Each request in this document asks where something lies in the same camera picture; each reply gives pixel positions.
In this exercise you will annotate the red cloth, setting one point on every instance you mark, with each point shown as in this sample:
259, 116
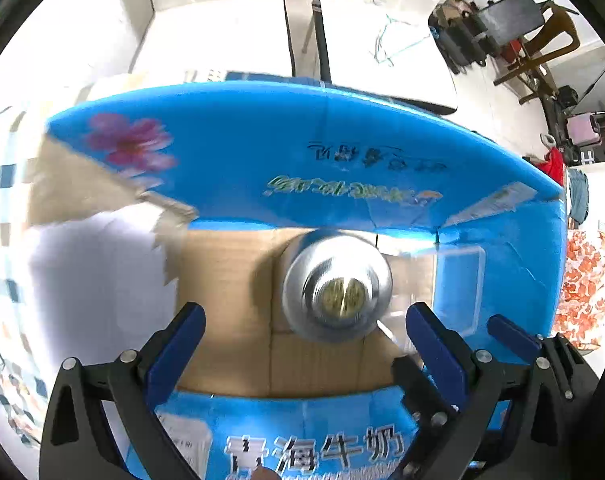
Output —
553, 166

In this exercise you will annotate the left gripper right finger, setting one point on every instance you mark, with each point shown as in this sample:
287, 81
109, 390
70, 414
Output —
475, 415

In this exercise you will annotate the silver tin gold emblem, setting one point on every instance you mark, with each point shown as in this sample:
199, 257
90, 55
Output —
333, 286

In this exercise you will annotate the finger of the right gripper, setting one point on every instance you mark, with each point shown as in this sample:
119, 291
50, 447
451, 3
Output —
525, 346

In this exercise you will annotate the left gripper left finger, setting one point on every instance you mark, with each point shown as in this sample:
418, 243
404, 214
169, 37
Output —
77, 442

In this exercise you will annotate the left white padded chair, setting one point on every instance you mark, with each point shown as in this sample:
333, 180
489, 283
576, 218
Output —
249, 36

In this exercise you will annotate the clear acrylic box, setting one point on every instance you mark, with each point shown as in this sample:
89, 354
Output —
448, 278

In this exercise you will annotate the black weight bench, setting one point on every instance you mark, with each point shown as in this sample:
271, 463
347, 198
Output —
472, 36

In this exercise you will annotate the blue cardboard milk box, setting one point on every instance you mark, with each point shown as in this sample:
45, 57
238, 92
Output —
190, 193

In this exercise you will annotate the white padded chair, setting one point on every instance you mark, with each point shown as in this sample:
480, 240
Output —
384, 47
249, 36

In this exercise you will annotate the orange floral cloth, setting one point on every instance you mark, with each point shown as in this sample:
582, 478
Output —
580, 314

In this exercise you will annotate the right white padded chair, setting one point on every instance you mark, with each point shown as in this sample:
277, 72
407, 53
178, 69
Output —
384, 47

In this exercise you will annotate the plaid checkered cloth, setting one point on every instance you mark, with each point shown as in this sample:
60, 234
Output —
23, 392

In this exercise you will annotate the pink box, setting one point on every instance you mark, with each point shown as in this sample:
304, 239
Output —
583, 129

